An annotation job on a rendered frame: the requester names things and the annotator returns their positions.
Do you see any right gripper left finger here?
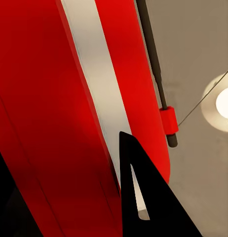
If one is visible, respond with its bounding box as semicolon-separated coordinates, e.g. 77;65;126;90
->
0;154;16;216

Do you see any radio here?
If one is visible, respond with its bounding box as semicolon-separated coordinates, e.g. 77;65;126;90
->
0;0;179;237

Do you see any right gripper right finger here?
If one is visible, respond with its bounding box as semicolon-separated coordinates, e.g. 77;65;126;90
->
119;131;203;237

